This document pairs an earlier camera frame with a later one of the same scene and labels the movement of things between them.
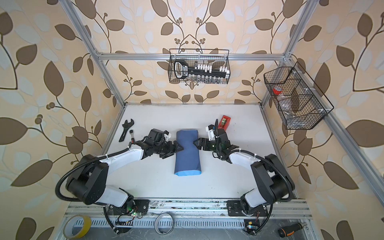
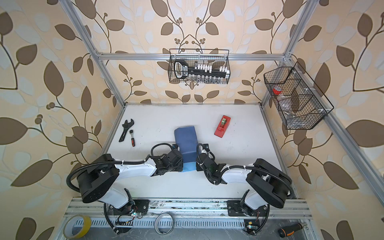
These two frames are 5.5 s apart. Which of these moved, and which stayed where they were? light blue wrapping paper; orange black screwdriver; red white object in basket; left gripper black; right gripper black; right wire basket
Moved: right gripper black; left gripper black
Stayed: red white object in basket; orange black screwdriver; light blue wrapping paper; right wire basket
